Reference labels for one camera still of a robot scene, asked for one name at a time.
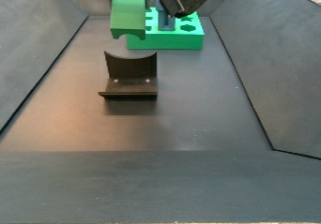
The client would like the green arch block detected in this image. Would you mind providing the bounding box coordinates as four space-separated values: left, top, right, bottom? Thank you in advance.
110 0 146 39

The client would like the black curved fixture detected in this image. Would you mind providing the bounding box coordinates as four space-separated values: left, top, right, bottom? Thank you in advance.
99 52 158 98

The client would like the green shape sorter board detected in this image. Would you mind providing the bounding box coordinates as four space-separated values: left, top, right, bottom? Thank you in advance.
127 7 205 50

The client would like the blue pentagon peg block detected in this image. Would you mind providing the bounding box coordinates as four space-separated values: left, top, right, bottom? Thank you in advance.
155 0 175 31

